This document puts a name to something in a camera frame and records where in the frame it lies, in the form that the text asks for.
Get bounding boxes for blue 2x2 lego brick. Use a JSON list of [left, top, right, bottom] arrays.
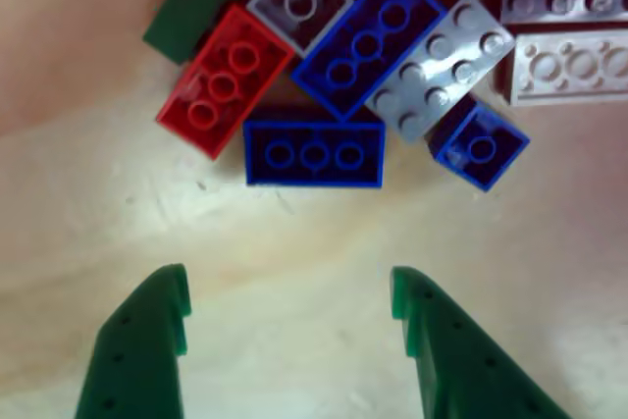
[[425, 99, 532, 193]]

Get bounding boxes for blue 2x4 lego brick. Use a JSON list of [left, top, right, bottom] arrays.
[[289, 0, 448, 124], [242, 119, 385, 189]]

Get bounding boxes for red 2x4 lego brick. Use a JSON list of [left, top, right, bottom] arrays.
[[155, 2, 296, 162]]

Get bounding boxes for light grey 2x4 lego brick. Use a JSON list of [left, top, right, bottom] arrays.
[[365, 0, 517, 145]]

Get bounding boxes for long white lego brick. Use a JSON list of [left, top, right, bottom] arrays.
[[504, 28, 628, 107]]

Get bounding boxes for green lego brick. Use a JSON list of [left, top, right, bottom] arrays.
[[141, 0, 241, 66]]

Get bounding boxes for grey 2x2 lego brick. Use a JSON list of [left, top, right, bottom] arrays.
[[244, 0, 355, 60]]

